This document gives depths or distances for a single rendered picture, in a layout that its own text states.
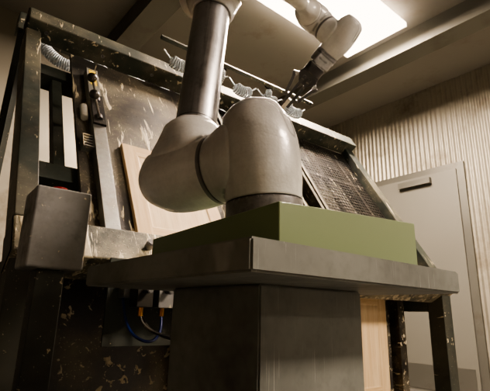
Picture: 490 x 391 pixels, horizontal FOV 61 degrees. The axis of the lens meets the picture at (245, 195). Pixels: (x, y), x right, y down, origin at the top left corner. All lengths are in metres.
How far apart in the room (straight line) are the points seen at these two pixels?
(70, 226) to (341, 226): 0.62
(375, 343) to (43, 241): 1.84
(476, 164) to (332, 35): 3.16
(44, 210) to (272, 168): 0.52
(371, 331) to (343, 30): 1.51
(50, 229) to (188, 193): 0.32
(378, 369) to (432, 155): 2.90
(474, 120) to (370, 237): 4.09
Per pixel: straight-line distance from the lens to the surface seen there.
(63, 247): 1.02
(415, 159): 4.93
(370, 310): 2.41
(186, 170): 0.87
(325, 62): 1.70
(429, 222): 4.64
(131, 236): 1.34
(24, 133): 1.53
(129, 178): 1.58
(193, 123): 0.95
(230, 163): 0.80
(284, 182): 0.77
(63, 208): 1.03
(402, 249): 0.81
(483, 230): 4.48
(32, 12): 2.19
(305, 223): 0.61
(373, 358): 2.41
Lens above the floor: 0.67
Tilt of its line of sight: 16 degrees up
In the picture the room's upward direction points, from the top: 1 degrees clockwise
